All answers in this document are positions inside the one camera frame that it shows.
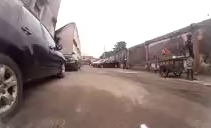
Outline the tree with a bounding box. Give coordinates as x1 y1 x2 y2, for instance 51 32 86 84
112 40 128 54

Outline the dark blue car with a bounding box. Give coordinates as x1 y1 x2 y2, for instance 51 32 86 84
0 0 67 126

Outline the pale car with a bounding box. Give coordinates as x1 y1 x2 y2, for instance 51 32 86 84
91 58 106 69

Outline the person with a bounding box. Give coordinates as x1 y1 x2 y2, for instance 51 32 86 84
183 33 196 82

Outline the brown dirt road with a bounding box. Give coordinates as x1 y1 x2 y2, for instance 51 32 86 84
0 64 211 128

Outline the hand cart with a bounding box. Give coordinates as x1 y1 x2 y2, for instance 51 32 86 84
158 55 188 79

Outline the brown weathered wall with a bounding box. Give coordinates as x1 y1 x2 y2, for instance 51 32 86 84
117 16 211 76

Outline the beige building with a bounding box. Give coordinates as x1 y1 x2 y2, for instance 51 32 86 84
54 21 83 66

